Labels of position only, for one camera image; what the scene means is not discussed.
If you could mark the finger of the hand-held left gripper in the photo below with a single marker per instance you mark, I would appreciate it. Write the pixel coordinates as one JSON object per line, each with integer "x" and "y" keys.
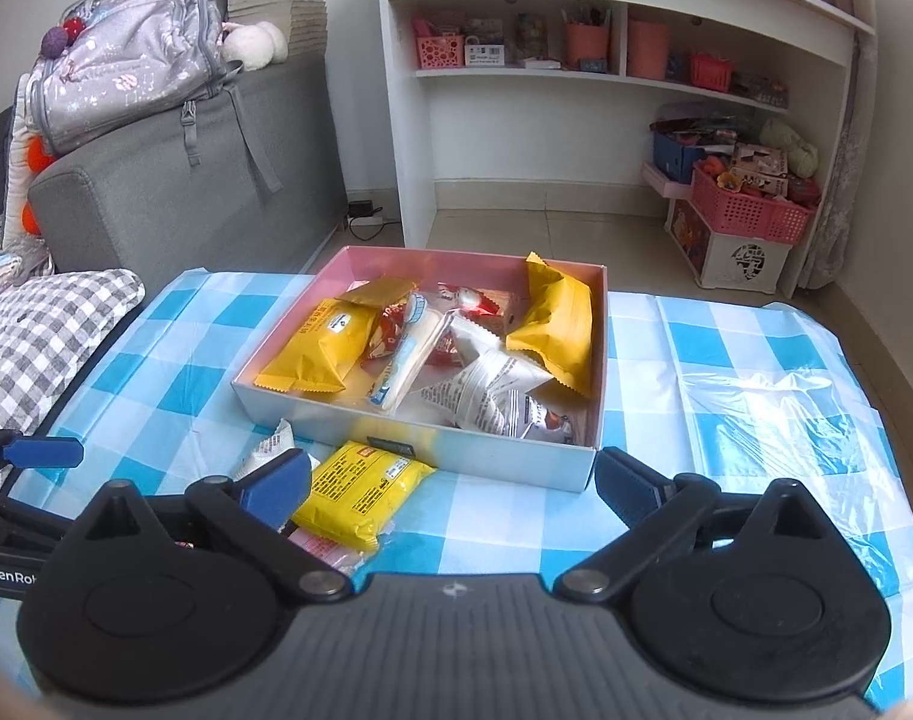
{"x": 44, "y": 452}
{"x": 14, "y": 521}

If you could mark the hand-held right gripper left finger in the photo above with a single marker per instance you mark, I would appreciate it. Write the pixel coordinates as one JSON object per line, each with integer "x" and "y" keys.
{"x": 276, "y": 484}

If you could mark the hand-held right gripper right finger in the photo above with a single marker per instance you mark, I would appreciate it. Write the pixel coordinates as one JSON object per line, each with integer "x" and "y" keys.
{"x": 625, "y": 491}

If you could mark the lemon yellow snack packet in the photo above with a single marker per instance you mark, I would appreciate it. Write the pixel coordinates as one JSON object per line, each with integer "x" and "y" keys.
{"x": 359, "y": 491}

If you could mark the pink cardboard box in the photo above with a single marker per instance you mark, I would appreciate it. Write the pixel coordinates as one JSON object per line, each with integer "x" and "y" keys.
{"x": 501, "y": 465}

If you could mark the white text-printed snack packet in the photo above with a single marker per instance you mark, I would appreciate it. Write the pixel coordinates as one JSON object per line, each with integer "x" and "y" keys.
{"x": 486, "y": 390}

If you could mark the plain yellow snack packet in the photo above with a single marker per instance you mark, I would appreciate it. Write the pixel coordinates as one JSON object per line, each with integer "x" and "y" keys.
{"x": 554, "y": 330}

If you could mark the white blue snack packet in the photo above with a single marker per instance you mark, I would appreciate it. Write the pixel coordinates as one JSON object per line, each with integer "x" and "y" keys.
{"x": 411, "y": 360}

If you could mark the red white snack packet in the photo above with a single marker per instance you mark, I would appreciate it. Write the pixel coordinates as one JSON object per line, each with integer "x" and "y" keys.
{"x": 385, "y": 334}

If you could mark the clear orange wafer packet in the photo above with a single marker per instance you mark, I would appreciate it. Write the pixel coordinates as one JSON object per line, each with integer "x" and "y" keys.
{"x": 507, "y": 307}

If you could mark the red foil snack packet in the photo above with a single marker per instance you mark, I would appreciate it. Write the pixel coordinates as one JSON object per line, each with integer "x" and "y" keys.
{"x": 468, "y": 298}

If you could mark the cream white snack packet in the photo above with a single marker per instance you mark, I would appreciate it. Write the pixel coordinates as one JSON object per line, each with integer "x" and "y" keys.
{"x": 265, "y": 454}

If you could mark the pink snack packet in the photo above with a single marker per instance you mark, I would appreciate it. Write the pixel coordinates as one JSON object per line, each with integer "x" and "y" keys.
{"x": 321, "y": 551}

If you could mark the grey checked cushion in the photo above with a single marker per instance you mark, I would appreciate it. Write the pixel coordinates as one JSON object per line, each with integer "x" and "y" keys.
{"x": 44, "y": 345}

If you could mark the yellow packet with round logo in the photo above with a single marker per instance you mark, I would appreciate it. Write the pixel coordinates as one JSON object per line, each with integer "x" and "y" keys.
{"x": 314, "y": 352}

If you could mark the blue checked tablecloth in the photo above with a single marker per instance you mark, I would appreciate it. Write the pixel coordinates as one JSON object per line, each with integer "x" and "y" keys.
{"x": 726, "y": 360}

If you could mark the golden snack packet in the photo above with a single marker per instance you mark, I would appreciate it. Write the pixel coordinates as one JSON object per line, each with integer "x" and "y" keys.
{"x": 381, "y": 291}

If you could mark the white printed storage box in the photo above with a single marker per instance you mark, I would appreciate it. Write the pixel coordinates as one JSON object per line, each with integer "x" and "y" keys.
{"x": 749, "y": 266}

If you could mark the grey sofa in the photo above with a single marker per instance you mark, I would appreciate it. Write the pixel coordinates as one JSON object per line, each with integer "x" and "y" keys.
{"x": 164, "y": 195}

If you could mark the power strip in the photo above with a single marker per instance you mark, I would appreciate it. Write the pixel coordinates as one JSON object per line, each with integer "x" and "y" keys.
{"x": 366, "y": 214}

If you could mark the orange white plush toy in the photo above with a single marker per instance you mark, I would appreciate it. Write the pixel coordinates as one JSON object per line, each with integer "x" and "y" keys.
{"x": 33, "y": 154}

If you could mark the large pink plastic basket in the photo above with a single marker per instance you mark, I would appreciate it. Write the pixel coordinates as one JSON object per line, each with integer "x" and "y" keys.
{"x": 749, "y": 214}

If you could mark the pink plastic tray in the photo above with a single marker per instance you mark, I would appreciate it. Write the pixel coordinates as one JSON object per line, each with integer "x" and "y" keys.
{"x": 663, "y": 180}

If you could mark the blue storage box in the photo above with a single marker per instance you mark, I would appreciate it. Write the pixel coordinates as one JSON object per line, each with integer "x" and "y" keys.
{"x": 674, "y": 157}

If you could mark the white bookshelf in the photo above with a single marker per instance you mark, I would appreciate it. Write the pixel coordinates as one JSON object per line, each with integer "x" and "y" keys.
{"x": 415, "y": 165}

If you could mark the printed carton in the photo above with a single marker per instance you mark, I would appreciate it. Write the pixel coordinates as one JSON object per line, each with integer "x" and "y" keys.
{"x": 760, "y": 165}

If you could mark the grey patterned backpack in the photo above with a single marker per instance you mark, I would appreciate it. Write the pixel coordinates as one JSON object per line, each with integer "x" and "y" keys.
{"x": 126, "y": 67}

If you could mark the dark cluttered toys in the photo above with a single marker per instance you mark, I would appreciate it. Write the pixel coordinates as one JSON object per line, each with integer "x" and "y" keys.
{"x": 760, "y": 90}

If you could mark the small red basket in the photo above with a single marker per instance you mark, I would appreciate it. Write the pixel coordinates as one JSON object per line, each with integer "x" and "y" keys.
{"x": 710, "y": 73}

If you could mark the plain pink cup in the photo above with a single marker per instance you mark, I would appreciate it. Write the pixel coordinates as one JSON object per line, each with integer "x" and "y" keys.
{"x": 650, "y": 51}

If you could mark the pink pen cup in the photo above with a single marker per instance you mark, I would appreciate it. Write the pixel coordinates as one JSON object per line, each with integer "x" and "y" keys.
{"x": 585, "y": 49}

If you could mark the small white labelled box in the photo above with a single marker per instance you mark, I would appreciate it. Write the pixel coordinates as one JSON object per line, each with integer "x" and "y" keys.
{"x": 485, "y": 55}

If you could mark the small pink perforated basket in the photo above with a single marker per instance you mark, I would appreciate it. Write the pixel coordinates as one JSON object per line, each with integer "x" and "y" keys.
{"x": 439, "y": 52}

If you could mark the small patterned jar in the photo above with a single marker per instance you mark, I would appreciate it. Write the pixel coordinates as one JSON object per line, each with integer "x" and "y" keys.
{"x": 533, "y": 36}

